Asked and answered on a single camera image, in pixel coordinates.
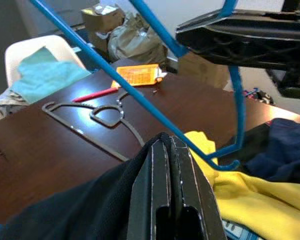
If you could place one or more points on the open cardboard box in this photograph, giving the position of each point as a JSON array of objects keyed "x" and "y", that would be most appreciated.
[{"x": 97, "y": 22}]

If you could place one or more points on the colourful small items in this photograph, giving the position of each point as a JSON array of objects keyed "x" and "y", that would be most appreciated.
[{"x": 262, "y": 96}]

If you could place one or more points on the teal cloth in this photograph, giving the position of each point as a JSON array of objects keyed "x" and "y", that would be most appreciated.
[{"x": 47, "y": 77}]

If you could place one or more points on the white plastic chair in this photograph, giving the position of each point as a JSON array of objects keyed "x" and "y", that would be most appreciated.
[{"x": 27, "y": 47}]

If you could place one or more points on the red pen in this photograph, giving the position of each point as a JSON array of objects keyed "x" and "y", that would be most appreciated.
[{"x": 95, "y": 94}]

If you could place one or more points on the white blue printed packet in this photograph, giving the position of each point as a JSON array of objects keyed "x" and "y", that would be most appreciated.
[{"x": 237, "y": 231}]

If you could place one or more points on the yellow garment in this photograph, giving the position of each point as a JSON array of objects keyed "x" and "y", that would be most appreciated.
[{"x": 252, "y": 200}]

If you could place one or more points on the navy garment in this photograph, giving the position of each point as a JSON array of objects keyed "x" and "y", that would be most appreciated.
[{"x": 285, "y": 150}]

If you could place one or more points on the orange plastic box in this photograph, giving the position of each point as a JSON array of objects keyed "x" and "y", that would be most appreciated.
[{"x": 140, "y": 75}]

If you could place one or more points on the black buttoned garment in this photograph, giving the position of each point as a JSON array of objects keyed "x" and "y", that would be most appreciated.
[{"x": 77, "y": 212}]

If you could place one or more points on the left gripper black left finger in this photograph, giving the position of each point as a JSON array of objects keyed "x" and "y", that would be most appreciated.
[{"x": 142, "y": 195}]

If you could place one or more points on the beige bag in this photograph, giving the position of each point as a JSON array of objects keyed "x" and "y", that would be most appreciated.
[{"x": 137, "y": 42}]

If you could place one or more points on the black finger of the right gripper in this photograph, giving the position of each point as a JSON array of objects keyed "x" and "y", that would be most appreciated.
[
  {"x": 252, "y": 45},
  {"x": 240, "y": 15}
]

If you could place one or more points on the grey cloth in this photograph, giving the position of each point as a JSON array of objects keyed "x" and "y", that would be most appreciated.
[{"x": 10, "y": 102}]

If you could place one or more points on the blue plastic hanger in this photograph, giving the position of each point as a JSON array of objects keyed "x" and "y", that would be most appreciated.
[{"x": 102, "y": 64}]

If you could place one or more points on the dark grey hanger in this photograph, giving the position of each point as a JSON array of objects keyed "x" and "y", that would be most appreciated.
[{"x": 100, "y": 120}]

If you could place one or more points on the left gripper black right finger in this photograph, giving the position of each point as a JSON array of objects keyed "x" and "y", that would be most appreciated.
[{"x": 197, "y": 195}]

